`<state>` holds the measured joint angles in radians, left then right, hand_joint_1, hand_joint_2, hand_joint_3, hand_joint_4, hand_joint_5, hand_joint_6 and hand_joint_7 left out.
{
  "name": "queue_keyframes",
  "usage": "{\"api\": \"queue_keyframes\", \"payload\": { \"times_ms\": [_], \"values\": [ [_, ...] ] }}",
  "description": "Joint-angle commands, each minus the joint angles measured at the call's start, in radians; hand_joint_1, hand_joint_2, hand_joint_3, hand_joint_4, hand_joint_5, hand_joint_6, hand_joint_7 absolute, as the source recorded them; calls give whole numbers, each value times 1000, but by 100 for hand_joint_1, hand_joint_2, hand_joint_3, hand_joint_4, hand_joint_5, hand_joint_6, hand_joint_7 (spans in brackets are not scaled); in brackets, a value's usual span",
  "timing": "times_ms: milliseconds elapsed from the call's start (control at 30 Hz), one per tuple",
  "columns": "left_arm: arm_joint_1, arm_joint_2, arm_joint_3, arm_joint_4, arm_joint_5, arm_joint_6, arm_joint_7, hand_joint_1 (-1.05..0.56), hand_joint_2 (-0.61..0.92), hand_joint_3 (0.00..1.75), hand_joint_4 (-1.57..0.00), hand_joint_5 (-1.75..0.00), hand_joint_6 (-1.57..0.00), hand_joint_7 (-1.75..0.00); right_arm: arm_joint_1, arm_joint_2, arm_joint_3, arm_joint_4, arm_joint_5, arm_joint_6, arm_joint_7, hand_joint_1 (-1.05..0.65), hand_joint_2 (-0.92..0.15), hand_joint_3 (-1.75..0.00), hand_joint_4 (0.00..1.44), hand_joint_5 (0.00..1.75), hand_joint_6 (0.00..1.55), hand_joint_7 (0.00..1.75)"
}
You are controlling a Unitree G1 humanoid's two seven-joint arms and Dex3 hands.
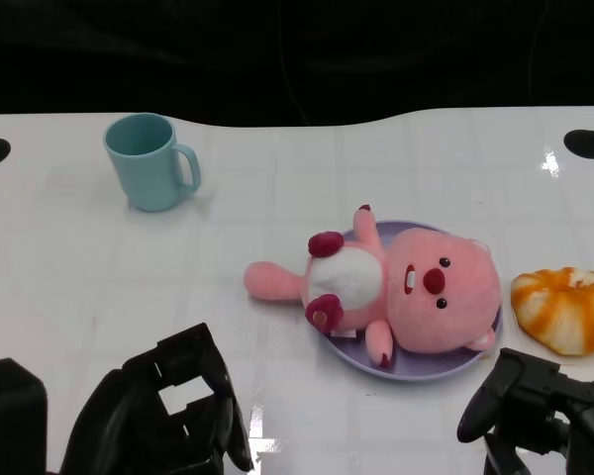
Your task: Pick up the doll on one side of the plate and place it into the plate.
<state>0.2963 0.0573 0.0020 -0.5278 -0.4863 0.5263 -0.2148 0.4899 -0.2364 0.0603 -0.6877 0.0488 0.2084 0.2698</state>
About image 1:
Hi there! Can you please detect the light blue plastic mug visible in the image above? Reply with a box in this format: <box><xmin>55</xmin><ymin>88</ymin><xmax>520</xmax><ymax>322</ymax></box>
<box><xmin>102</xmin><ymin>112</ymin><xmax>203</xmax><ymax>213</ymax></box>

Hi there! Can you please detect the orange white striped bun toy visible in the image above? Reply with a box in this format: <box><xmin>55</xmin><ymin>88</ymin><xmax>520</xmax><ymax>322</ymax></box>
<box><xmin>510</xmin><ymin>266</ymin><xmax>594</xmax><ymax>357</ymax></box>

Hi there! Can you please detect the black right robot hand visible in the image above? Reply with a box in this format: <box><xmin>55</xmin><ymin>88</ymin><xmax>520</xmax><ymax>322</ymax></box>
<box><xmin>456</xmin><ymin>346</ymin><xmax>594</xmax><ymax>475</ymax></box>

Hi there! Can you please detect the pink plush beaver doll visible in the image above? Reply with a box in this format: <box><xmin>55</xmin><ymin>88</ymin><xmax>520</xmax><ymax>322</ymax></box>
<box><xmin>243</xmin><ymin>203</ymin><xmax>503</xmax><ymax>370</ymax></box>

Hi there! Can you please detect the lavender plastic plate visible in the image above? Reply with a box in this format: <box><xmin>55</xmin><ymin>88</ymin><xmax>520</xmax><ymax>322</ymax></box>
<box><xmin>306</xmin><ymin>220</ymin><xmax>505</xmax><ymax>383</ymax></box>

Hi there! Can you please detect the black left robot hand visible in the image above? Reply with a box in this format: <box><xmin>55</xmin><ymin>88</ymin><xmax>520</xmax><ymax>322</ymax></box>
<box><xmin>58</xmin><ymin>322</ymin><xmax>255</xmax><ymax>475</ymax></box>

